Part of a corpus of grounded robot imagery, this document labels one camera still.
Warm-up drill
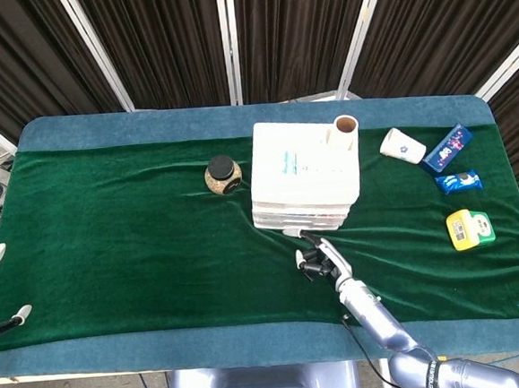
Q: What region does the yellow green tissue pack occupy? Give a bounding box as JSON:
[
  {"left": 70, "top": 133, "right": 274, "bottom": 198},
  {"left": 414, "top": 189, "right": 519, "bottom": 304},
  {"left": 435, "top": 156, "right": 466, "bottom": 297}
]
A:
[{"left": 445, "top": 206, "right": 497, "bottom": 253}]

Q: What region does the blue snack packet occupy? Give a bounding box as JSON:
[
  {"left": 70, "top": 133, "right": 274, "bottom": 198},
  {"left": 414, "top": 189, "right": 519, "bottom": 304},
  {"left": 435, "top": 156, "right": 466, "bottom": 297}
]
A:
[{"left": 433, "top": 168, "right": 484, "bottom": 197}]

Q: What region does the blue table cover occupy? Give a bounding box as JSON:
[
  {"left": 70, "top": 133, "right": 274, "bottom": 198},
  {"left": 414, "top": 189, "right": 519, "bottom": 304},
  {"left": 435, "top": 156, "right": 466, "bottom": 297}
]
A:
[{"left": 0, "top": 78, "right": 519, "bottom": 388}]

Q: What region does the black folding screen white frame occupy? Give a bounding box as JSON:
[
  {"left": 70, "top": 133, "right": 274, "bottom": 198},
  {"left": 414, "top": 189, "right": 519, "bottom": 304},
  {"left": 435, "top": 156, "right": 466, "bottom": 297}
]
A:
[{"left": 0, "top": 0, "right": 519, "bottom": 260}]

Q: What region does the white storage box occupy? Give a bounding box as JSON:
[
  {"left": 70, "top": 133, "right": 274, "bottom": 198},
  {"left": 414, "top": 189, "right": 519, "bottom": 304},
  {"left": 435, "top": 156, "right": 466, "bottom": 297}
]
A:
[{"left": 244, "top": 114, "right": 366, "bottom": 238}]

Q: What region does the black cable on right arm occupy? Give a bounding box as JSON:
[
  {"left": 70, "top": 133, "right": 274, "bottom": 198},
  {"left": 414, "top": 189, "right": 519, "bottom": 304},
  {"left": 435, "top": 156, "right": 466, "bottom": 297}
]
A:
[{"left": 340, "top": 310, "right": 407, "bottom": 388}]

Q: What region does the white paper cup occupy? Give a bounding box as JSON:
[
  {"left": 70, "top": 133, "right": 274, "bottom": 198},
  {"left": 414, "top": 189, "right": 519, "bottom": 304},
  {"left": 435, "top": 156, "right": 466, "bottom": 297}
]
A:
[{"left": 377, "top": 125, "right": 428, "bottom": 167}]

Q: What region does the cardboard paper roll tube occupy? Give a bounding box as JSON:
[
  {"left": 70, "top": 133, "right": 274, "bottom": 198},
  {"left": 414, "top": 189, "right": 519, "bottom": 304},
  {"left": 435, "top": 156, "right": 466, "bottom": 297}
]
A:
[{"left": 324, "top": 113, "right": 362, "bottom": 150}]

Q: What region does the dark blue printed box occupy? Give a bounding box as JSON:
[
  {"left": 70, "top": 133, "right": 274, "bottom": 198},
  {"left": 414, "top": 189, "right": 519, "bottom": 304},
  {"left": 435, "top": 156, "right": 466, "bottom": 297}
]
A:
[{"left": 417, "top": 123, "right": 478, "bottom": 177}]

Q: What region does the white table leg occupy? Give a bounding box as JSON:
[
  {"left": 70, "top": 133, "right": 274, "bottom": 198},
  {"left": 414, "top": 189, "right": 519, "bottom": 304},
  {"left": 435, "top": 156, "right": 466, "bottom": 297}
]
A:
[{"left": 377, "top": 358, "right": 393, "bottom": 388}]

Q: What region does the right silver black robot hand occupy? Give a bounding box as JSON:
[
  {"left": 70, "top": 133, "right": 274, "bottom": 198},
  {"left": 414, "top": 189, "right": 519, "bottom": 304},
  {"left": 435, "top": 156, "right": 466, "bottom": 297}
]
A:
[{"left": 282, "top": 223, "right": 356, "bottom": 297}]

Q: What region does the round glass jar black lid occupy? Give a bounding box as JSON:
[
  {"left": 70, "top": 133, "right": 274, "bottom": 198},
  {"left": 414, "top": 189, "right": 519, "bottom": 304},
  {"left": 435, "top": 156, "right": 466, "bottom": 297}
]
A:
[{"left": 202, "top": 153, "right": 245, "bottom": 198}]

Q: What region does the green velvet cloth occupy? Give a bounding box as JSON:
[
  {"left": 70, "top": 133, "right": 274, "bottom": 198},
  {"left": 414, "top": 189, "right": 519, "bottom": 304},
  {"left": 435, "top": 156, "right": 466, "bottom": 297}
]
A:
[{"left": 0, "top": 111, "right": 519, "bottom": 359}]

